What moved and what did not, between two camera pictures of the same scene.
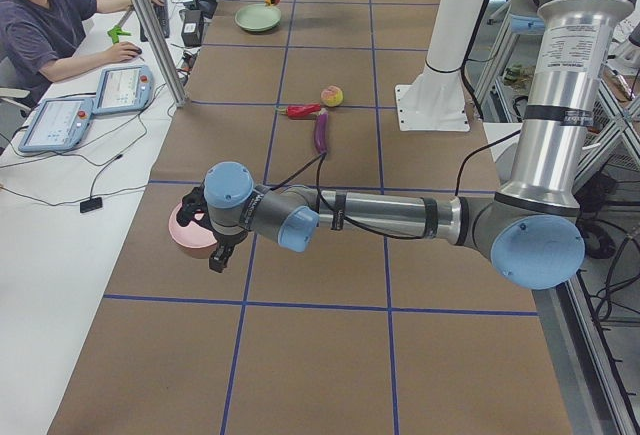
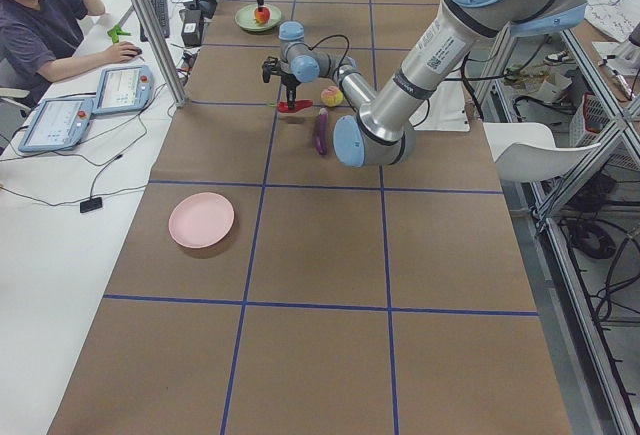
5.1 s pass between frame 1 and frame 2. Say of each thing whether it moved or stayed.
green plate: stayed
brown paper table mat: stayed
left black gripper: moved
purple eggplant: stayed
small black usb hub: stayed
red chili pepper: moved
